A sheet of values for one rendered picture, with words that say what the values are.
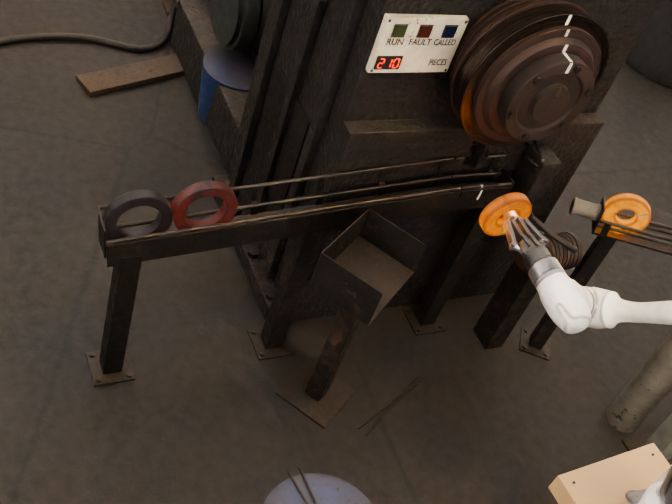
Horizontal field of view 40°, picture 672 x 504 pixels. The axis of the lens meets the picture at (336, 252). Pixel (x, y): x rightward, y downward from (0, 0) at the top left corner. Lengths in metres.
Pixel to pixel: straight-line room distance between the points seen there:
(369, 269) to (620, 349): 1.43
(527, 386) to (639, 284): 0.91
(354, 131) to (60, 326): 1.16
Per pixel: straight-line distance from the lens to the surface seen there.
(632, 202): 3.12
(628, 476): 2.84
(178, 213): 2.54
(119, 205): 2.47
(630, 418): 3.47
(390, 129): 2.73
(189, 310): 3.21
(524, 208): 2.69
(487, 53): 2.56
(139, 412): 2.94
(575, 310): 2.48
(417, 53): 2.62
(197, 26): 4.08
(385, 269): 2.69
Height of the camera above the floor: 2.44
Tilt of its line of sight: 43 degrees down
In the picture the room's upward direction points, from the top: 21 degrees clockwise
